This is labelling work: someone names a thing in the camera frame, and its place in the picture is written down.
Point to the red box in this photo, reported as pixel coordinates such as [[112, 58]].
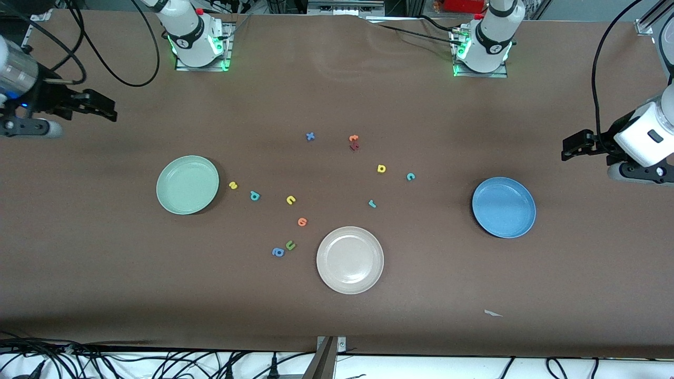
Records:
[[463, 5]]

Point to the blue letter a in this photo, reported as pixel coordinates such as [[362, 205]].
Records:
[[278, 252]]

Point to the white paper scrap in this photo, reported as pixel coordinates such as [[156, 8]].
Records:
[[489, 313]]

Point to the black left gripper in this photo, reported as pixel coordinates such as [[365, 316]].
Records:
[[603, 142]]

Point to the green plate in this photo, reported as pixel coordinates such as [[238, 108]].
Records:
[[187, 185]]

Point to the metal frame bracket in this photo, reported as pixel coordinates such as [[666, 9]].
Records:
[[341, 345]]

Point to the aluminium side rail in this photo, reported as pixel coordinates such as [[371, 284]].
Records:
[[29, 34]]

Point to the brown table cover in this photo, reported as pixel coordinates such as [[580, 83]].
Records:
[[337, 316]]

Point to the beige plate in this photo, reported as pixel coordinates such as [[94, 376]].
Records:
[[350, 260]]

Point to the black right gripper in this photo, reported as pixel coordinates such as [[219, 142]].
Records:
[[51, 98]]

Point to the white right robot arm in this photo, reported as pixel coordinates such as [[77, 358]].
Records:
[[192, 31]]

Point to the aluminium frame beam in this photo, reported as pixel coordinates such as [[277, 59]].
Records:
[[322, 363]]

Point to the teal letter p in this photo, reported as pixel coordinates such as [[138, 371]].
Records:
[[256, 197]]

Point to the metal corner bracket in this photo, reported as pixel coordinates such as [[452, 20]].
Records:
[[41, 14]]

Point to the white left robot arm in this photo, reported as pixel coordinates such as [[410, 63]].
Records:
[[495, 31]]

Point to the aluminium corner profile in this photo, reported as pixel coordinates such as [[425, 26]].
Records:
[[646, 25]]

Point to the blue plate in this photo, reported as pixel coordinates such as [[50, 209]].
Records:
[[504, 207]]

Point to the grey power strip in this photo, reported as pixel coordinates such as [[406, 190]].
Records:
[[345, 7]]

